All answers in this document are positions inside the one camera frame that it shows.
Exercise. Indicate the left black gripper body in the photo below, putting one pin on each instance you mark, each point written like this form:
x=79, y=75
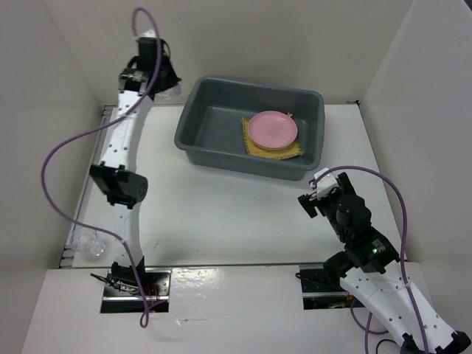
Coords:
x=164, y=69

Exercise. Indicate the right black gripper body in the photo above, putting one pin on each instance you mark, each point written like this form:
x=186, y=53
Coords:
x=330, y=206

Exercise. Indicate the clear glass cup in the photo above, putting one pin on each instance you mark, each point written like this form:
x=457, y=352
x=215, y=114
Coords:
x=88, y=242
x=170, y=93

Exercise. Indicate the yellow woven bamboo mat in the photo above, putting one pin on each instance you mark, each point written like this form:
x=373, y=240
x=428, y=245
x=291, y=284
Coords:
x=252, y=150

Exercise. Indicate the pink bear plate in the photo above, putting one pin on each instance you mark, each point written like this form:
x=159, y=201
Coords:
x=272, y=129

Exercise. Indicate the cream bear plate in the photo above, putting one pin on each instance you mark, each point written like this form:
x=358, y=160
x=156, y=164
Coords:
x=273, y=148

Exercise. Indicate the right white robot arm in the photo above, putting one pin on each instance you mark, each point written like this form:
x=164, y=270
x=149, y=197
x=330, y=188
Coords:
x=373, y=270

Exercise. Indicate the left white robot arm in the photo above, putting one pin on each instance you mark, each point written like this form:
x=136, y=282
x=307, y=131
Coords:
x=117, y=178

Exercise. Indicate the grey plastic bin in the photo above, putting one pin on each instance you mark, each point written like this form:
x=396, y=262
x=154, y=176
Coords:
x=210, y=128

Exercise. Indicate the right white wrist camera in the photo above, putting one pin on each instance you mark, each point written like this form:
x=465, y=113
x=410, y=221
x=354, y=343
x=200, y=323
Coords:
x=322, y=186

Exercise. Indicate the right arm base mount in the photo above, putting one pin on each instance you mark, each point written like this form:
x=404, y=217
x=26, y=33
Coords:
x=317, y=292

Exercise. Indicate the aluminium frame rail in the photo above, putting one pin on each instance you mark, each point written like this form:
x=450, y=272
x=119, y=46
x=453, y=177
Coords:
x=67, y=256

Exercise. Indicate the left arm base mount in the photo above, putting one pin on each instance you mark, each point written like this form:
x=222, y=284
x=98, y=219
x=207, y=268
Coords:
x=120, y=297

